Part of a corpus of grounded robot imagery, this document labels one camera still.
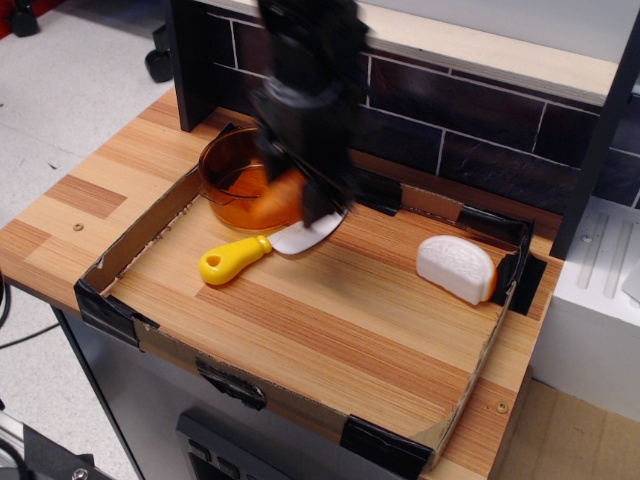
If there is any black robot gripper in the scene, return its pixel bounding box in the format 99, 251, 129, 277
250, 79, 358, 228

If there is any orange plastic toy carrot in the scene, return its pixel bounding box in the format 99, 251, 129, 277
249, 170, 306, 229

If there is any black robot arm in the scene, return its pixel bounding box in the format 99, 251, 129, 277
251, 1, 368, 226

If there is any transparent orange plastic pot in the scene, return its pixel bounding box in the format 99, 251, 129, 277
198, 123, 289, 231

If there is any taped cardboard fence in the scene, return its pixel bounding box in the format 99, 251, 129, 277
73, 121, 548, 473

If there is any dark brick pattern backsplash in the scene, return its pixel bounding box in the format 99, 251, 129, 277
205, 7, 639, 215

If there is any black office chair caster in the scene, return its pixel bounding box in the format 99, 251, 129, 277
144, 25, 173, 83

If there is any white toy cheese wedge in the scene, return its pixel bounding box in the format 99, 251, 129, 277
416, 235, 498, 305

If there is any light wooden shelf board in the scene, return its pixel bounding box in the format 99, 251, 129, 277
199, 0, 629, 107

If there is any yellow handled toy knife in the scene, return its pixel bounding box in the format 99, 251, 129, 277
198, 212, 347, 286

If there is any black left shelf post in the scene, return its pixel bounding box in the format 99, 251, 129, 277
163, 0, 217, 132

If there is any black shelf post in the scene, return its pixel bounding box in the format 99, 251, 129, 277
549, 14, 639, 260
163, 0, 217, 132

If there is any black right shelf post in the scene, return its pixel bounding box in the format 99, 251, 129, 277
549, 14, 639, 260

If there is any black cable on floor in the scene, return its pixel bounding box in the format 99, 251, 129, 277
0, 279, 61, 351

